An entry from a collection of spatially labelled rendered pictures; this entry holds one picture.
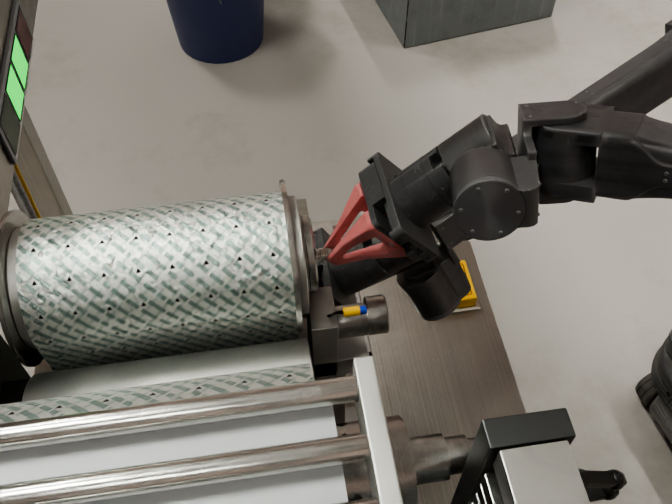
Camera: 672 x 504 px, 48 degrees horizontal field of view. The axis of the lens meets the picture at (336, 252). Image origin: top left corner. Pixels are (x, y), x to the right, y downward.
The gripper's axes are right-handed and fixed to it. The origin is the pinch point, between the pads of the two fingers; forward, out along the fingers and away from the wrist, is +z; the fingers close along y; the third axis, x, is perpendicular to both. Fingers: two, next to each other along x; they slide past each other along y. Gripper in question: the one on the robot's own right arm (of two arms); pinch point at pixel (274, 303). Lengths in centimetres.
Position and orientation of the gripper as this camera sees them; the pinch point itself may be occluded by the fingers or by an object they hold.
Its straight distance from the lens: 90.4
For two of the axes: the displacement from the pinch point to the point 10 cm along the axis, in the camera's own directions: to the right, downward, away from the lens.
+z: -8.6, 4.0, 3.1
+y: -1.5, -7.9, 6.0
